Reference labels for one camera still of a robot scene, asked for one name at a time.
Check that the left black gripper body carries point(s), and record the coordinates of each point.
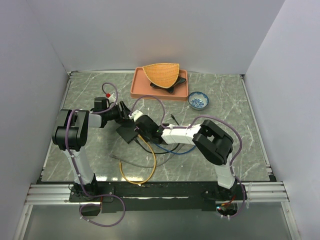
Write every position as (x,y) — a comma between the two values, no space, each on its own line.
(115,113)

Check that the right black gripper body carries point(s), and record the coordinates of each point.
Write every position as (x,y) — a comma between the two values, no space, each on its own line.
(145,135)

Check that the black network switch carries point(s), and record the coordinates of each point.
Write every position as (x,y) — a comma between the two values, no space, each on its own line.
(127,132)

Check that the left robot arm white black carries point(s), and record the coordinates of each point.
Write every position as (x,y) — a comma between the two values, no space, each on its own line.
(70,134)

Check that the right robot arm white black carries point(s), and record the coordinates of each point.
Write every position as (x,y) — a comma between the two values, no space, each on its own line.
(212,141)

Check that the salmon pink tray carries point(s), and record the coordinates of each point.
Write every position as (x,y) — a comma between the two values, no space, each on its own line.
(141,86)

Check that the orange woven basket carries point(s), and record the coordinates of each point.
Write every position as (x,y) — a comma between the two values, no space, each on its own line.
(163,75)

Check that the blue white ceramic bowl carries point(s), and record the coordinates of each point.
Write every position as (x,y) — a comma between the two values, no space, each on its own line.
(198,100)

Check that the black dish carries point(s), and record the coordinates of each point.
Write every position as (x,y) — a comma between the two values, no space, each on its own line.
(180,80)

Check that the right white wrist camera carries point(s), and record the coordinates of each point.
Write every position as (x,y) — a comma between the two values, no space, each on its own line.
(135,115)

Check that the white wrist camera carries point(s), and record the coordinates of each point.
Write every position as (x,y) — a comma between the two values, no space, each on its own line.
(135,115)
(111,97)

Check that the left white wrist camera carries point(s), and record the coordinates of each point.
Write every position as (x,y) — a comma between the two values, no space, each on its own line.
(111,97)

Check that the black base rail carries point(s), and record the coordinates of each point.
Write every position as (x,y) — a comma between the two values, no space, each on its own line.
(157,196)

